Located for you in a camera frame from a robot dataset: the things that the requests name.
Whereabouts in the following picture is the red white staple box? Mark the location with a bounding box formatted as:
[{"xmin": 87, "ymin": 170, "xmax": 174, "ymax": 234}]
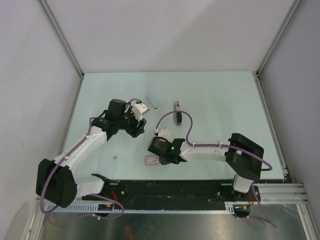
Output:
[{"xmin": 145, "ymin": 155, "xmax": 160, "ymax": 166}]

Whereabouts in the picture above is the aluminium frame rail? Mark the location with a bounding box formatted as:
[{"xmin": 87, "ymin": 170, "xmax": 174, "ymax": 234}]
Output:
[{"xmin": 44, "ymin": 179, "xmax": 305, "ymax": 208}]

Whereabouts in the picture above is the grey slotted cable duct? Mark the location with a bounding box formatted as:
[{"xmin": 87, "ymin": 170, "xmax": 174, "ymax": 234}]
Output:
[{"xmin": 44, "ymin": 201, "xmax": 236, "ymax": 215}]

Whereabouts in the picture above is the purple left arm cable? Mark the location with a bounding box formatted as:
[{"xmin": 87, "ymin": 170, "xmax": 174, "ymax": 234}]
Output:
[{"xmin": 39, "ymin": 97, "xmax": 141, "ymax": 226}]

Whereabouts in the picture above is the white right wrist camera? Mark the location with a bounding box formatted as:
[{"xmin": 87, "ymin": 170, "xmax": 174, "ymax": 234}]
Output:
[{"xmin": 153, "ymin": 128, "xmax": 172, "ymax": 142}]

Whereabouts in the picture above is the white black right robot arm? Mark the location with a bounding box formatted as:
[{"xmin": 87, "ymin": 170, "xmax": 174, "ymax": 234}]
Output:
[{"xmin": 147, "ymin": 133, "xmax": 265, "ymax": 201}]

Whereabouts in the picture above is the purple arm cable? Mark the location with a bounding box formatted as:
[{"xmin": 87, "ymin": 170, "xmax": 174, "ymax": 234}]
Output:
[
  {"xmin": 39, "ymin": 97, "xmax": 141, "ymax": 226},
  {"xmin": 155, "ymin": 110, "xmax": 277, "ymax": 228}
]

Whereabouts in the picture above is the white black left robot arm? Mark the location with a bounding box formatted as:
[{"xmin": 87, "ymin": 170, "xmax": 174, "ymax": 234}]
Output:
[{"xmin": 35, "ymin": 98, "xmax": 150, "ymax": 208}]

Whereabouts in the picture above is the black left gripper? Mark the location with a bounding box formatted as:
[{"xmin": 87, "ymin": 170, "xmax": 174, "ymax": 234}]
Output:
[{"xmin": 117, "ymin": 106, "xmax": 147, "ymax": 138}]

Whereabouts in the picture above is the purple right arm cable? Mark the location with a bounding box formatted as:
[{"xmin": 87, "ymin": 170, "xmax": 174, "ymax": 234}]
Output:
[{"xmin": 155, "ymin": 110, "xmax": 277, "ymax": 228}]

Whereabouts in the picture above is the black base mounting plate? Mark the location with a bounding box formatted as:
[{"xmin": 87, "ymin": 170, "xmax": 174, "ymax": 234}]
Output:
[{"xmin": 81, "ymin": 178, "xmax": 261, "ymax": 217}]

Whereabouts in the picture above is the light blue staple box sleeve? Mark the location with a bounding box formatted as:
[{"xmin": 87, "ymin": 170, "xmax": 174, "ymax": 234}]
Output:
[{"xmin": 146, "ymin": 94, "xmax": 159, "ymax": 111}]

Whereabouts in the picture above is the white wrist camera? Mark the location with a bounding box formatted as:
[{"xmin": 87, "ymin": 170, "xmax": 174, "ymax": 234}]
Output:
[
  {"xmin": 131, "ymin": 101, "xmax": 150, "ymax": 122},
  {"xmin": 153, "ymin": 128, "xmax": 172, "ymax": 142}
]

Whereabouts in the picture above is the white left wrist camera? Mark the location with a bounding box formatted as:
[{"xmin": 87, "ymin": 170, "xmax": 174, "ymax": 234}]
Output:
[{"xmin": 131, "ymin": 101, "xmax": 150, "ymax": 122}]

